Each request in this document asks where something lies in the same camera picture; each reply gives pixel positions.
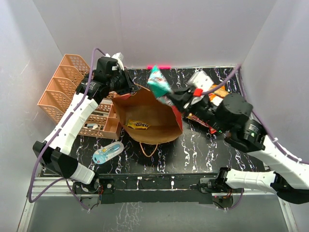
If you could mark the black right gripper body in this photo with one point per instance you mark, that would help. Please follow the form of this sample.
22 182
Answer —
202 108

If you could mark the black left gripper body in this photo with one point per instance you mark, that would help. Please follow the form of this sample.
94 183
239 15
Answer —
117 83

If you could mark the red doritos chip bag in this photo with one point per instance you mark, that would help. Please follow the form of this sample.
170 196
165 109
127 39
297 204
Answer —
196 119

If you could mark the green white candy box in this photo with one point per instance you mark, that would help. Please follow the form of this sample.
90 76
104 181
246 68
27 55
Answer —
159 86

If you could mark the red skittles candy bag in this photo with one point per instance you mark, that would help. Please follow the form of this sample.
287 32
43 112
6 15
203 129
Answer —
212 130

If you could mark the red brown paper bag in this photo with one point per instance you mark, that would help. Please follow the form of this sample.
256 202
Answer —
165 121

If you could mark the yellow candy pack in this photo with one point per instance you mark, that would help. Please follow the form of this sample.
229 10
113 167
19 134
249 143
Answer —
137 125

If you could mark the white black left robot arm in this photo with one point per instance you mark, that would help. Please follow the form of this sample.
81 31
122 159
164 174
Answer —
53 153

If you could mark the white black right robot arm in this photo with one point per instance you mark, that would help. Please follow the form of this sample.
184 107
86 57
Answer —
287 178

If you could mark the pink tape strip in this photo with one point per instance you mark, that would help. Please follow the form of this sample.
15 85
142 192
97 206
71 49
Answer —
158 66

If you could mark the peach plastic file organizer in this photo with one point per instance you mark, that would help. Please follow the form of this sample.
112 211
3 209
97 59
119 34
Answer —
55 100

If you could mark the blue white packaged item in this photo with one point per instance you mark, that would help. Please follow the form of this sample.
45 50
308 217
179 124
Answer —
107 153

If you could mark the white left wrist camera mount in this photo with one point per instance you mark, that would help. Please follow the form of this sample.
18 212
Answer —
119 64

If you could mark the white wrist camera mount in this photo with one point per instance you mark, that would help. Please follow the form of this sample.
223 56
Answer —
119 64
202 83

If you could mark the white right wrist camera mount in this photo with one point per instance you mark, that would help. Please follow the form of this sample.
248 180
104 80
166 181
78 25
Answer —
202 83

